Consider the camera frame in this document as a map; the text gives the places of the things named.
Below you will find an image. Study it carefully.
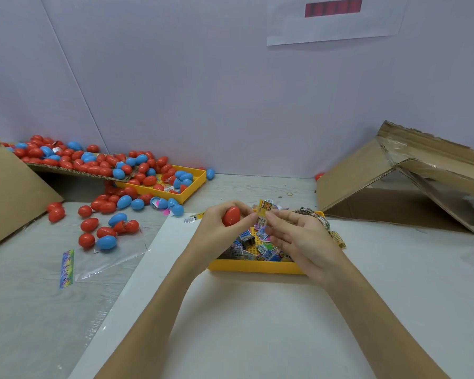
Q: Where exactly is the person's left hand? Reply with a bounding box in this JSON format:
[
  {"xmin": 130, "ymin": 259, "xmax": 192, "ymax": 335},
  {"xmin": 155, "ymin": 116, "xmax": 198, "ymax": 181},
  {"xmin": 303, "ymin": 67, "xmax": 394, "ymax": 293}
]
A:
[{"xmin": 176, "ymin": 201, "xmax": 260, "ymax": 280}]

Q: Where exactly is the torn flattened cardboard box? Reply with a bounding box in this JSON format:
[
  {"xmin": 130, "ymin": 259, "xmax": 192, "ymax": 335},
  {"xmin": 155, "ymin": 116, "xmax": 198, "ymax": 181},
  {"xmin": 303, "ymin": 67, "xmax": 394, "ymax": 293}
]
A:
[{"xmin": 316, "ymin": 121, "xmax": 474, "ymax": 234}]

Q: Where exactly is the person's left forearm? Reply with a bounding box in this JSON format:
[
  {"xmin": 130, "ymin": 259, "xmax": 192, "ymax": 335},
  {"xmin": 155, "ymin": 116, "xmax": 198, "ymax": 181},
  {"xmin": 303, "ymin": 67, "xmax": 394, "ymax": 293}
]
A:
[{"xmin": 95, "ymin": 264, "xmax": 206, "ymax": 379}]

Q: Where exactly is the person's right forearm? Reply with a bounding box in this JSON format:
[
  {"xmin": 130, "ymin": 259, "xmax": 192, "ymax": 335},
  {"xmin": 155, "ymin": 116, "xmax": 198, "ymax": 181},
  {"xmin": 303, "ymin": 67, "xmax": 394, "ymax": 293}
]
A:
[{"xmin": 325, "ymin": 264, "xmax": 451, "ymax": 379}]

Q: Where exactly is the single red plastic egg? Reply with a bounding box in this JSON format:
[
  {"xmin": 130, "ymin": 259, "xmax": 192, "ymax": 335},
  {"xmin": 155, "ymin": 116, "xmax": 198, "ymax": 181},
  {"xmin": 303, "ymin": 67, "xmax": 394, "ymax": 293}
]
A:
[{"xmin": 223, "ymin": 206, "xmax": 243, "ymax": 227}]

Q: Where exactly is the tall brown cardboard box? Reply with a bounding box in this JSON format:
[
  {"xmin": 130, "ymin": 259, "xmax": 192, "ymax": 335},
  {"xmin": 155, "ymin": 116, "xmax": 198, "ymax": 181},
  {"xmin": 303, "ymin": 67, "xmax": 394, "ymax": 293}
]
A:
[{"xmin": 0, "ymin": 124, "xmax": 64, "ymax": 252}]

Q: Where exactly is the clear bag with coloured label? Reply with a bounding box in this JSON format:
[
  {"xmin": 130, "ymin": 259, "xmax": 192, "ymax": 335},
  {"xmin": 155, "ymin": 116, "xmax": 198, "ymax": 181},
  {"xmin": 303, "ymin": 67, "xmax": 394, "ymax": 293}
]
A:
[{"xmin": 59, "ymin": 236, "xmax": 147, "ymax": 289}]

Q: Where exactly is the white paper sign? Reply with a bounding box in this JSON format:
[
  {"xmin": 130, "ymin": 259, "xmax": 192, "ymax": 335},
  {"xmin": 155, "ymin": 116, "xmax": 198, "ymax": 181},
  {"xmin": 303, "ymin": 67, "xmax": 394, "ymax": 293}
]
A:
[{"xmin": 266, "ymin": 0, "xmax": 410, "ymax": 46}]

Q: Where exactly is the yellow plastic tray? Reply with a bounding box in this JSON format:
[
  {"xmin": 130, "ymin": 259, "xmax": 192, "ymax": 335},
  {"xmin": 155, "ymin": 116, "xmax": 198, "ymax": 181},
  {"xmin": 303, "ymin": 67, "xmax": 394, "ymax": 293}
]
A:
[{"xmin": 208, "ymin": 209, "xmax": 327, "ymax": 275}]

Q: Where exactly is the brown cardboard sheet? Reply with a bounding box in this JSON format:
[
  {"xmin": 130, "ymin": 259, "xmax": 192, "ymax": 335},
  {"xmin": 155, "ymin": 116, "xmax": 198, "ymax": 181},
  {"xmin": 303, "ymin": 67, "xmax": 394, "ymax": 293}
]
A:
[{"xmin": 27, "ymin": 162, "xmax": 115, "ymax": 181}]

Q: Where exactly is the pile of plastic eggs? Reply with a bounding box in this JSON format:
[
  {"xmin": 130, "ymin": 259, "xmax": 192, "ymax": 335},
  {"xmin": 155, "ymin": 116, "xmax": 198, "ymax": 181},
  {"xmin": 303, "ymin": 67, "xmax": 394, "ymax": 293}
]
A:
[{"xmin": 4, "ymin": 135, "xmax": 216, "ymax": 252}]

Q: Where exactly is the yellow tray under eggs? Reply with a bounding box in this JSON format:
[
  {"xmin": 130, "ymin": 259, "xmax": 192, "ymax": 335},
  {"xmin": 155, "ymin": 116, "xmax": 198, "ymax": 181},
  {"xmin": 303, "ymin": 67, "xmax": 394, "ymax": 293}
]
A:
[{"xmin": 118, "ymin": 165, "xmax": 208, "ymax": 205}]

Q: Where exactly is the person's right hand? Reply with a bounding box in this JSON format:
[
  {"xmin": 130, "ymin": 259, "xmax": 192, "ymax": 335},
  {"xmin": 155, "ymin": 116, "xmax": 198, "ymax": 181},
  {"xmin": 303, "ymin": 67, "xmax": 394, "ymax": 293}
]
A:
[{"xmin": 264, "ymin": 207, "xmax": 350, "ymax": 287}]

